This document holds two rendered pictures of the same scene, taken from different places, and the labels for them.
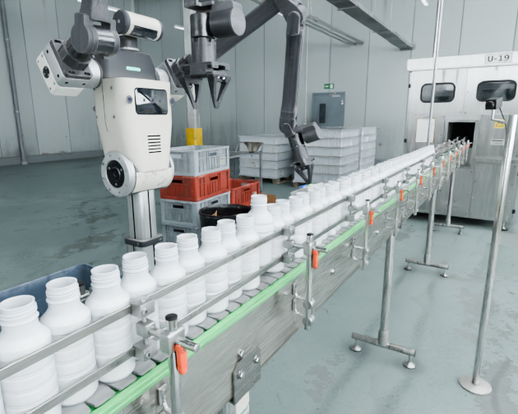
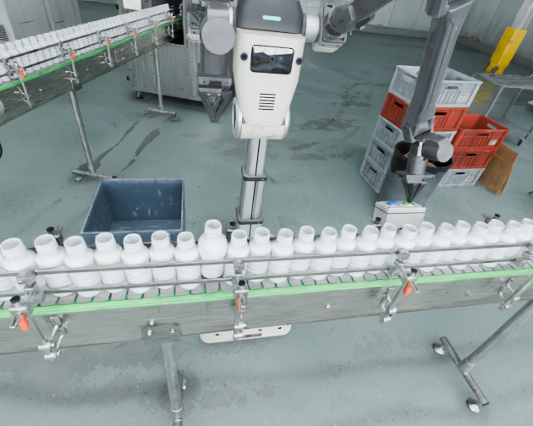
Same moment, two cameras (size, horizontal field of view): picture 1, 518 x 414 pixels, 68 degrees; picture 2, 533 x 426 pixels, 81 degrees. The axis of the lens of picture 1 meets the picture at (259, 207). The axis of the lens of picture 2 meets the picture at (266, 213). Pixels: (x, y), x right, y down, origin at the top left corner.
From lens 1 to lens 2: 0.77 m
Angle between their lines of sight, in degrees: 45
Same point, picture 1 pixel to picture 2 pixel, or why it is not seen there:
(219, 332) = (118, 307)
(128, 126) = (241, 81)
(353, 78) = not seen: outside the picture
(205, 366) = (105, 319)
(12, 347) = not seen: outside the picture
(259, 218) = (202, 244)
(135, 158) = (244, 111)
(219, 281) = (131, 276)
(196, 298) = (106, 279)
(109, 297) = (8, 262)
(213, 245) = (127, 252)
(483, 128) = not seen: outside the picture
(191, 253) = (101, 251)
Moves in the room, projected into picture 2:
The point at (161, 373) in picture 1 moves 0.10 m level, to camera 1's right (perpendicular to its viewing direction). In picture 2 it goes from (52, 311) to (67, 343)
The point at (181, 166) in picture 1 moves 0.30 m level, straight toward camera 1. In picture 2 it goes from (409, 91) to (398, 99)
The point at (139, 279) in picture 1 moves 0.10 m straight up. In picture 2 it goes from (41, 256) to (24, 221)
